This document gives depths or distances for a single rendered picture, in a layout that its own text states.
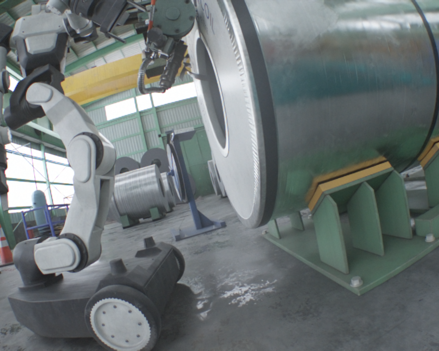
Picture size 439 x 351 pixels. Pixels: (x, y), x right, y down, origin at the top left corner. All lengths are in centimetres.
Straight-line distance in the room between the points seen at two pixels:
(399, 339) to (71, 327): 83
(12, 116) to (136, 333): 93
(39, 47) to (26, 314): 100
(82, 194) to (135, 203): 510
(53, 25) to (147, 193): 502
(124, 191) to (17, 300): 516
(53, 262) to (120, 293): 38
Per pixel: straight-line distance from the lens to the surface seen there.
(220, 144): 121
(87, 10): 78
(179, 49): 101
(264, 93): 56
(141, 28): 208
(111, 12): 76
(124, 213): 614
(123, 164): 1261
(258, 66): 56
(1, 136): 102
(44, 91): 103
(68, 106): 97
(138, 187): 590
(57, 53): 116
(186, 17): 87
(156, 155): 1231
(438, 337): 56
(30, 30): 123
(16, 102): 115
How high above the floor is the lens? 37
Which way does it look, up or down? 3 degrees up
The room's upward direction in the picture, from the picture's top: 15 degrees counter-clockwise
